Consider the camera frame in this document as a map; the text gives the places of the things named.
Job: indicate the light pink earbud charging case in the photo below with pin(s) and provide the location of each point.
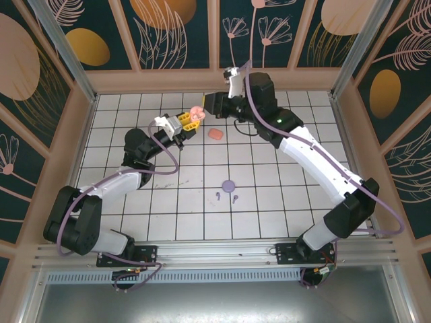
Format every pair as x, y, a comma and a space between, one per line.
197, 113

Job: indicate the coral earbud charging case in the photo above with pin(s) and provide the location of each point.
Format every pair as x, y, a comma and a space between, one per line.
215, 134

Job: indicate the purple earbud charging case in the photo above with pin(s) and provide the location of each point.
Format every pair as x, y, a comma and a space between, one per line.
229, 185

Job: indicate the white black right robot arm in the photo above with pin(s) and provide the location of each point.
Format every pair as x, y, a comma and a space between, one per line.
353, 208

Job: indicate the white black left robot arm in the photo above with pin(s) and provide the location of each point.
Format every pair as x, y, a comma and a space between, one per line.
72, 222

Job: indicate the small electronics board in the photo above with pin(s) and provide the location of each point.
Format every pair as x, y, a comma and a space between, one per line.
131, 270
324, 270

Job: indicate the grey metal sheet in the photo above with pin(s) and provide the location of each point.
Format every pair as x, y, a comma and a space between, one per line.
215, 303

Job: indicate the aluminium corner post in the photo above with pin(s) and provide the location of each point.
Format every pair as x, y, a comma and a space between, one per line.
65, 50
360, 50

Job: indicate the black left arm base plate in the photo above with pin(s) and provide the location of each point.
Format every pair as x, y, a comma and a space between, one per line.
148, 255

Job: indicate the aluminium frame rail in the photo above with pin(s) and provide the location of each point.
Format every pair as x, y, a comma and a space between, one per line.
215, 252

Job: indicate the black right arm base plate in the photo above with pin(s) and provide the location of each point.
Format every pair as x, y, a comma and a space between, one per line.
284, 254

